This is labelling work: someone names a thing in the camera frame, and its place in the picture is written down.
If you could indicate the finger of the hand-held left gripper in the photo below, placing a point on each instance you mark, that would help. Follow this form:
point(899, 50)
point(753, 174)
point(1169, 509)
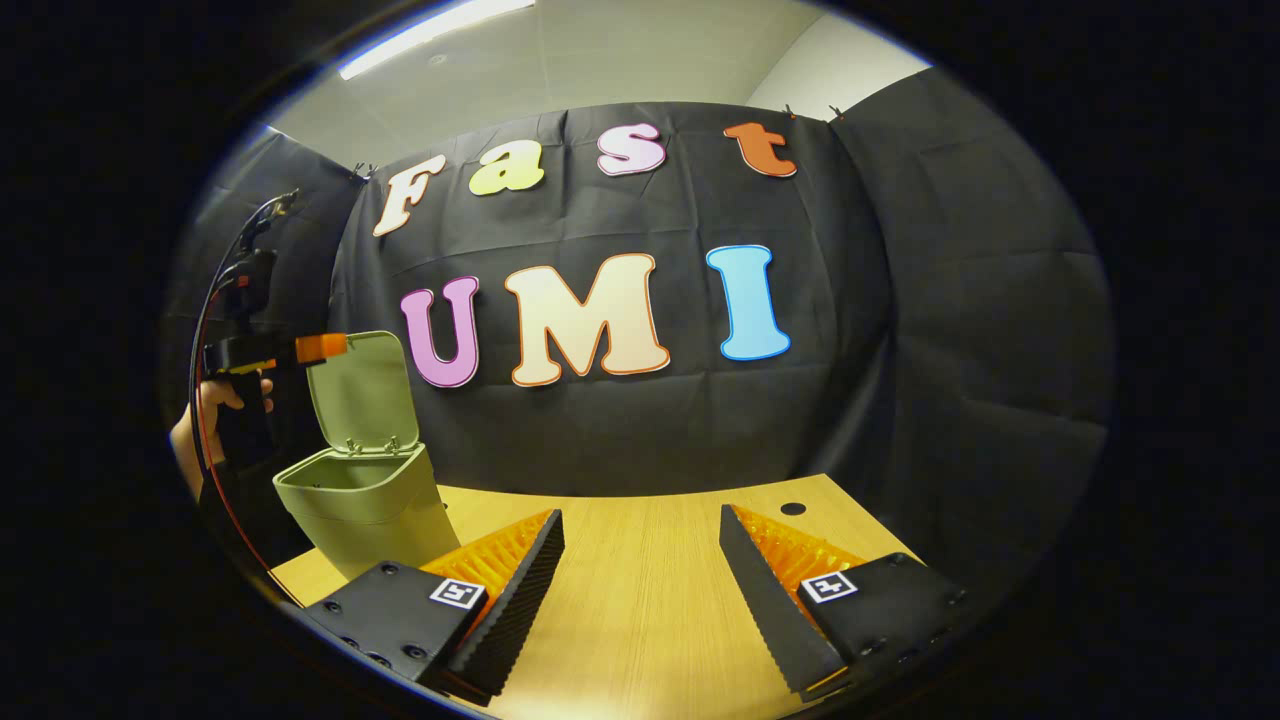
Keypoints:
point(320, 348)

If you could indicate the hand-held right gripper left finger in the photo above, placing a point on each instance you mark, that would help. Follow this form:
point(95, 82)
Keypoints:
point(515, 610)

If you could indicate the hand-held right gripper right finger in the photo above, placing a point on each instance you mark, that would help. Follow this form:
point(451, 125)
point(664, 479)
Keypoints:
point(765, 610)

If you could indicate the green desktop garbage bin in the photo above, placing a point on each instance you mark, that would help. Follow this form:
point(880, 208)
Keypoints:
point(360, 500)

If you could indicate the wooden desktop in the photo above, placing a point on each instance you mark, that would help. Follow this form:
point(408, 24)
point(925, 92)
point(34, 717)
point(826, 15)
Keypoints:
point(640, 600)

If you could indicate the black backdrop cloth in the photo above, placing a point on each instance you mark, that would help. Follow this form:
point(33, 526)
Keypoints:
point(620, 420)

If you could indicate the ceiling light panel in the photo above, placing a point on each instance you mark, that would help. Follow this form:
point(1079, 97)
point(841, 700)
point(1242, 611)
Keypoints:
point(420, 35)

